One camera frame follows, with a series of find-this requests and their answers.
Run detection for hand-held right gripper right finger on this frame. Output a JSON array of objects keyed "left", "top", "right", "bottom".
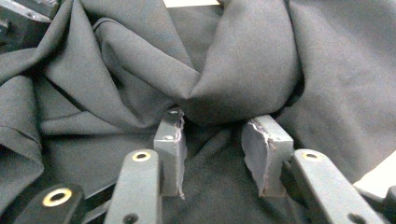
[{"left": 241, "top": 114, "right": 294, "bottom": 199}]

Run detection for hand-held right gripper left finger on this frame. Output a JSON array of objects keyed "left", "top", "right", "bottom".
[{"left": 153, "top": 107, "right": 189, "bottom": 200}]

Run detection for black pants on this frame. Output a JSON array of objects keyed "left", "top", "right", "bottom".
[{"left": 0, "top": 0, "right": 396, "bottom": 224}]

